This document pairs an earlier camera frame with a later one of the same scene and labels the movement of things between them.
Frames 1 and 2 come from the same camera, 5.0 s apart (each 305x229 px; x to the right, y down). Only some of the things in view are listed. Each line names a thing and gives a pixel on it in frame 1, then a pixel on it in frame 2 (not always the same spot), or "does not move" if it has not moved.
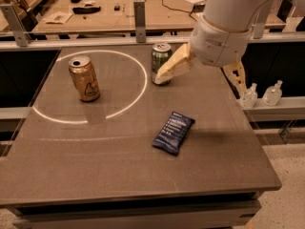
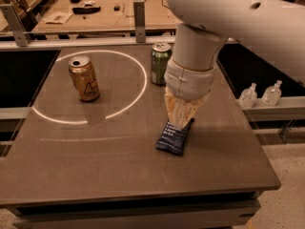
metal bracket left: (15, 24) does not move
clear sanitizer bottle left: (249, 97) does not move
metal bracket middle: (139, 17) does not move
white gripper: (218, 44) -> (188, 81)
